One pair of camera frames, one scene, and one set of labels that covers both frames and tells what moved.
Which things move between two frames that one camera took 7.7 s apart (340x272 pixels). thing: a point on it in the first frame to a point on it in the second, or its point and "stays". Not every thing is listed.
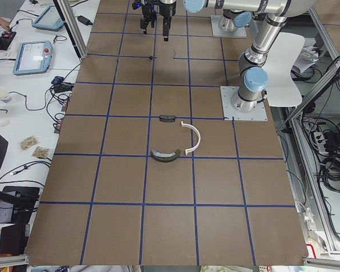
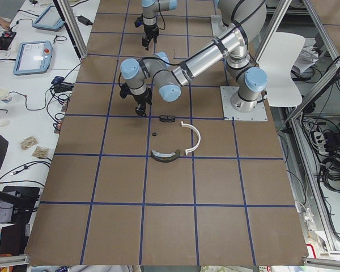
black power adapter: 84,20 stays
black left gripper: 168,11 to 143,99
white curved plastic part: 186,151 stays
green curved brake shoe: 165,157 stays
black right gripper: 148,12 to 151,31
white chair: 284,89 stays
